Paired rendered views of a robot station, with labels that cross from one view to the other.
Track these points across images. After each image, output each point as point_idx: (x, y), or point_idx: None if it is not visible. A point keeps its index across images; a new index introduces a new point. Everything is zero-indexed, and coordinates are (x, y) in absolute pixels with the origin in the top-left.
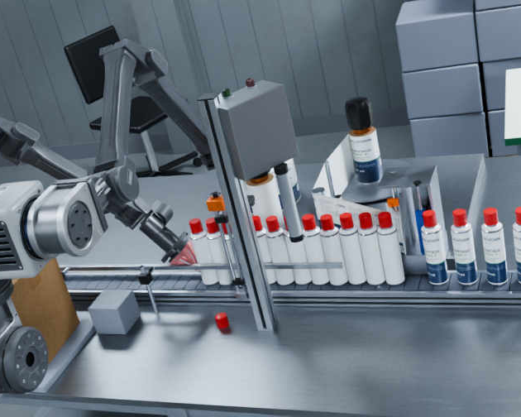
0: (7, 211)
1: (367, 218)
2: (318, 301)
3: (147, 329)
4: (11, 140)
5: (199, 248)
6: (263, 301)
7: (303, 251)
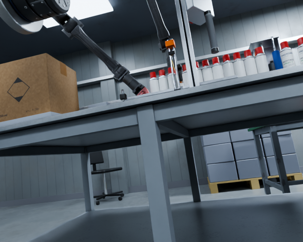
0: None
1: (249, 50)
2: None
3: None
4: (70, 20)
5: (154, 84)
6: (197, 82)
7: (212, 77)
